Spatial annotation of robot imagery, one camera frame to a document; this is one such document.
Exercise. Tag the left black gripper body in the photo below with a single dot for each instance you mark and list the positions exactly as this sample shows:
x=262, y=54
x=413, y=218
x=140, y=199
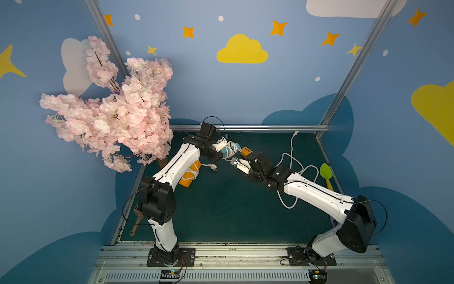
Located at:
x=216, y=155

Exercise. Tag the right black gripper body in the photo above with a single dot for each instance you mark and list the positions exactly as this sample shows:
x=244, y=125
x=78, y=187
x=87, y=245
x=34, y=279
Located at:
x=254, y=165

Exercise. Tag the teal power strip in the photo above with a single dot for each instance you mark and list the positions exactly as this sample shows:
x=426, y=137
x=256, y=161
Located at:
x=230, y=150

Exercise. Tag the orange power strip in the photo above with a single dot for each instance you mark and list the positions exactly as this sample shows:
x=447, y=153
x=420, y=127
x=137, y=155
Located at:
x=190, y=175
x=245, y=152

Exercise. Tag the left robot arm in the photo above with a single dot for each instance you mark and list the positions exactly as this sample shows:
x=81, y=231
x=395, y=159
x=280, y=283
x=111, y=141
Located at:
x=157, y=201

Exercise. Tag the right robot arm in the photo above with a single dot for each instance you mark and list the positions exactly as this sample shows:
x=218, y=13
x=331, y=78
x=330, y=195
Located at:
x=355, y=216

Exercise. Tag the green toy shovel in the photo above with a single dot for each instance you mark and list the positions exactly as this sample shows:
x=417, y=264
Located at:
x=326, y=173

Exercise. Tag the pink cherry blossom tree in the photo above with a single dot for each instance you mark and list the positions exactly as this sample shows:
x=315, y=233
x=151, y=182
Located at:
x=135, y=114

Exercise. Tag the brown toy spatula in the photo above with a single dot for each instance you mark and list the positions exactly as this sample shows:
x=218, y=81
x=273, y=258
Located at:
x=138, y=221

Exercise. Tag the right controller board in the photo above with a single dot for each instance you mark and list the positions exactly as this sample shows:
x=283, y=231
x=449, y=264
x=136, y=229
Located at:
x=317, y=277

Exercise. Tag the controller board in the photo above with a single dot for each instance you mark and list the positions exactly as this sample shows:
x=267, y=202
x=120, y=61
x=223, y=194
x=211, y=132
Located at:
x=317, y=277
x=169, y=276

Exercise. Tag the left controller board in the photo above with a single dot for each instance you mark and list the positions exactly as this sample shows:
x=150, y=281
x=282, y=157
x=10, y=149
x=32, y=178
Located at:
x=169, y=276

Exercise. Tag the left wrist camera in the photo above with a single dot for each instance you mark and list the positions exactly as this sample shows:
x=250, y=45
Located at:
x=220, y=144

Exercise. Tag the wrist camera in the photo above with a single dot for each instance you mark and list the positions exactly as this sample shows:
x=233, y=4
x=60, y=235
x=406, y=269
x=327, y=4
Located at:
x=241, y=165
x=220, y=144

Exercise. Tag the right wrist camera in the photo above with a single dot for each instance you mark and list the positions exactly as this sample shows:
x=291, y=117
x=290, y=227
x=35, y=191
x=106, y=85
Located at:
x=241, y=165

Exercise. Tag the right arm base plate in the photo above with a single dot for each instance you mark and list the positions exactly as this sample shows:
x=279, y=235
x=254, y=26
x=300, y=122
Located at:
x=297, y=256

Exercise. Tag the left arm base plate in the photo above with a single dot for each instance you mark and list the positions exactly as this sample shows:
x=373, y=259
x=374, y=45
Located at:
x=161, y=258

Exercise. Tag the aluminium front rail frame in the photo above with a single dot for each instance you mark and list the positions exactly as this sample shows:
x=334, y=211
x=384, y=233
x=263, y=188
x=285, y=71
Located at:
x=236, y=263

